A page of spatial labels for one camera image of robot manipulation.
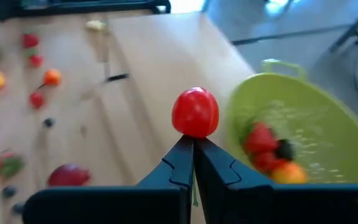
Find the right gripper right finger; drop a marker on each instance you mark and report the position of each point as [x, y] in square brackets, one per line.
[259, 205]

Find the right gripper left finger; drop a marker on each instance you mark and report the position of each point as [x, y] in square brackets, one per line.
[120, 205]

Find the red fruit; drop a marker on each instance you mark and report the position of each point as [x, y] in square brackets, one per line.
[266, 162]

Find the dark red plum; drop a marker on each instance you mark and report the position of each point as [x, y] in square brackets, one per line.
[68, 175]

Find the black blackberry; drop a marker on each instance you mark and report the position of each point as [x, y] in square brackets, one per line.
[285, 150]

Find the red strawberry with green leaves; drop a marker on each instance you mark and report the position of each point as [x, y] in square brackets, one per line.
[259, 140]
[9, 166]
[30, 40]

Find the dark blueberry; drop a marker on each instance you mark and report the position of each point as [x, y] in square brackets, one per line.
[8, 192]
[18, 208]
[49, 122]

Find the green plastic colander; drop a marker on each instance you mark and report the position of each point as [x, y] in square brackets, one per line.
[322, 124]

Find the red raspberry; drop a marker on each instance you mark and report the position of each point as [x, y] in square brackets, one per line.
[36, 60]
[37, 100]

